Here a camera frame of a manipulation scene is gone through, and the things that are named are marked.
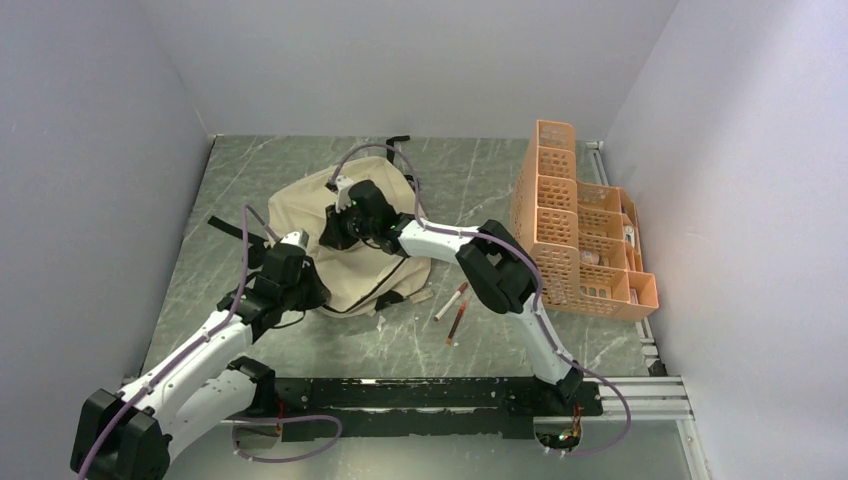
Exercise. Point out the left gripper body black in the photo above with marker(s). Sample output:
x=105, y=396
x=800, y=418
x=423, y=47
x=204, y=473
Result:
x=306, y=293

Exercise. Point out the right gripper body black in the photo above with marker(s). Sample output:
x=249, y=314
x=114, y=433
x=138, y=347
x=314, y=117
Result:
x=347, y=228

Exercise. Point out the beige canvas backpack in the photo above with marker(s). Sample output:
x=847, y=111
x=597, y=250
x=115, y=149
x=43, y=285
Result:
x=340, y=283

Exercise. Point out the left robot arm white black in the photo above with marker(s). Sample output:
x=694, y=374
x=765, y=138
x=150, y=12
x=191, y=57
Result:
x=138, y=431

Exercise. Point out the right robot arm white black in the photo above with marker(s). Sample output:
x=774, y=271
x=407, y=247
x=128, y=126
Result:
x=499, y=271

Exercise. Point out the small beige eraser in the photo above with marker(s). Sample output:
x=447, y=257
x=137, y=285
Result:
x=421, y=295

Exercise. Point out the white red marker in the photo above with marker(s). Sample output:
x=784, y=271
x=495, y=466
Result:
x=451, y=301

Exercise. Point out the red pen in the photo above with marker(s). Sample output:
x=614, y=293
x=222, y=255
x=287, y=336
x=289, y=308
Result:
x=458, y=317

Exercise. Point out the orange plastic file organizer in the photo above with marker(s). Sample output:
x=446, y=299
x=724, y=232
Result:
x=583, y=237

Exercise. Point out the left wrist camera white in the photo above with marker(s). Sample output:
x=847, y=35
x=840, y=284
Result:
x=299, y=238

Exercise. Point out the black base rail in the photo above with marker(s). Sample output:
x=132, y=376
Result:
x=370, y=408

